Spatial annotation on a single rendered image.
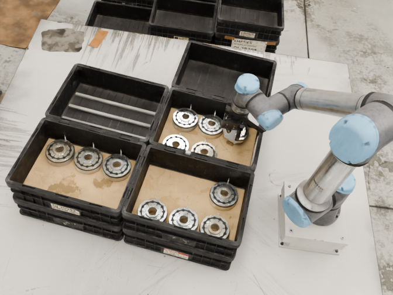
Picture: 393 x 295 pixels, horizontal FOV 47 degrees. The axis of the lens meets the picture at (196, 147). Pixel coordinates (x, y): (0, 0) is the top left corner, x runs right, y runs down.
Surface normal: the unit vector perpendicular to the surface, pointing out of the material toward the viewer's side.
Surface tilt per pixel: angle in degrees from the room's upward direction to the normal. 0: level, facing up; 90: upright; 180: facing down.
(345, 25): 0
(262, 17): 0
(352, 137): 84
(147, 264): 0
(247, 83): 8
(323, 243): 90
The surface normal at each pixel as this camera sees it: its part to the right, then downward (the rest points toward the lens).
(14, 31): 0.10, -0.59
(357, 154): -0.78, 0.36
